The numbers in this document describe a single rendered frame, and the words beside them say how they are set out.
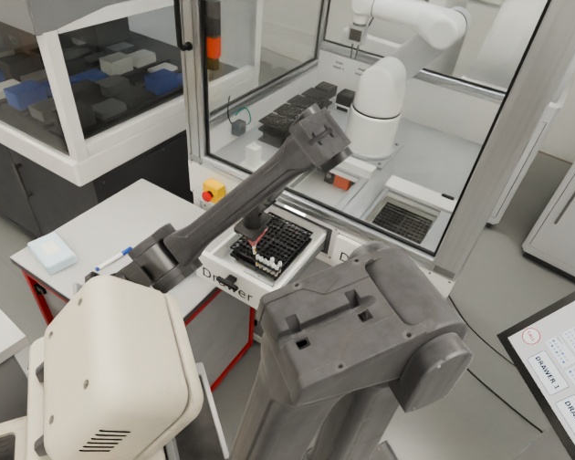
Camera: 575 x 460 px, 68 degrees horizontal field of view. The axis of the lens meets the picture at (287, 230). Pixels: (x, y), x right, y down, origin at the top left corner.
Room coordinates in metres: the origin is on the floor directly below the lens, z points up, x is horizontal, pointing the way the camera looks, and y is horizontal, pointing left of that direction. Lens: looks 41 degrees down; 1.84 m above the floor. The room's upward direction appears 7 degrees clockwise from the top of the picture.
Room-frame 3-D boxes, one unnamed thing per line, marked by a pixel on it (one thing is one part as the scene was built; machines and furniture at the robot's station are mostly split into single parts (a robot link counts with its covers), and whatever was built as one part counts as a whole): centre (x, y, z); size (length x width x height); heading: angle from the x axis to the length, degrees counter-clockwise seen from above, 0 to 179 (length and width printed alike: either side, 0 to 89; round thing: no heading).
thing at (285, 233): (1.02, 0.04, 0.87); 0.22 x 0.18 x 0.06; 153
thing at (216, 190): (1.26, 0.29, 0.88); 0.07 x 0.05 x 0.07; 63
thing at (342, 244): (0.98, -0.29, 0.87); 0.29 x 0.02 x 0.11; 63
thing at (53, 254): (0.95, 0.76, 0.78); 0.15 x 0.10 x 0.04; 51
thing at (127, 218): (1.04, 0.49, 0.38); 0.62 x 0.58 x 0.76; 63
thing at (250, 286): (0.84, 0.13, 0.87); 0.29 x 0.02 x 0.11; 63
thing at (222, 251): (1.02, 0.04, 0.86); 0.40 x 0.26 x 0.06; 153
